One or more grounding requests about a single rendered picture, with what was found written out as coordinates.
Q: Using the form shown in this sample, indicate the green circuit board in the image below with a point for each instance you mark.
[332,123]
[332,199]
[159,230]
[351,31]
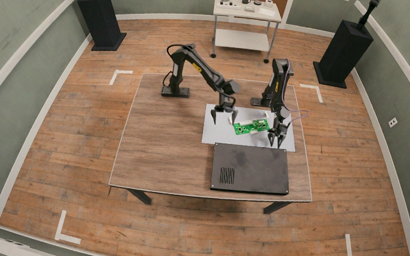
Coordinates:
[252,126]

